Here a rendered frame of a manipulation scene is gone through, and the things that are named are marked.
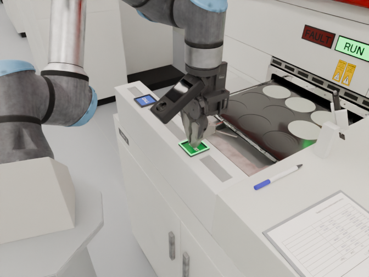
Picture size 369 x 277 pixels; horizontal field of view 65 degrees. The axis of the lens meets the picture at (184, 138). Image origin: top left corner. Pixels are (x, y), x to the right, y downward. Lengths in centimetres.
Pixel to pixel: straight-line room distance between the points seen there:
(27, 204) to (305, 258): 54
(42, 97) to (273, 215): 54
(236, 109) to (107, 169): 131
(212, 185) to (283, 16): 76
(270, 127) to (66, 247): 64
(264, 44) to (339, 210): 80
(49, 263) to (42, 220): 9
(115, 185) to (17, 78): 138
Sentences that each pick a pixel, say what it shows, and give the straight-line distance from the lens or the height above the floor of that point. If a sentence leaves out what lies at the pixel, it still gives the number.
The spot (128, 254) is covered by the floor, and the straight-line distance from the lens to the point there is 166.
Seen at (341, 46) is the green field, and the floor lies 109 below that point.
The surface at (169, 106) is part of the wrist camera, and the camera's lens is 57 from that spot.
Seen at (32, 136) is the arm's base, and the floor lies 105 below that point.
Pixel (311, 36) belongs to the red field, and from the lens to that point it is 112.
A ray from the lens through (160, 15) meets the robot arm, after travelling 59.
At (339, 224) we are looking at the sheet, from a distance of 61.
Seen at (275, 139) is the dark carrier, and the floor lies 90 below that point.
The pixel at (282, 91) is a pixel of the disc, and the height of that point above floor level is 90.
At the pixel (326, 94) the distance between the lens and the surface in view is 111.
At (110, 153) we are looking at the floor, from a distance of 223.
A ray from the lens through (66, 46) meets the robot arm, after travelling 80.
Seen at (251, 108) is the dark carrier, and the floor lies 90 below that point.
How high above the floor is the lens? 141
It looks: 37 degrees down
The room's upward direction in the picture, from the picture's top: 1 degrees clockwise
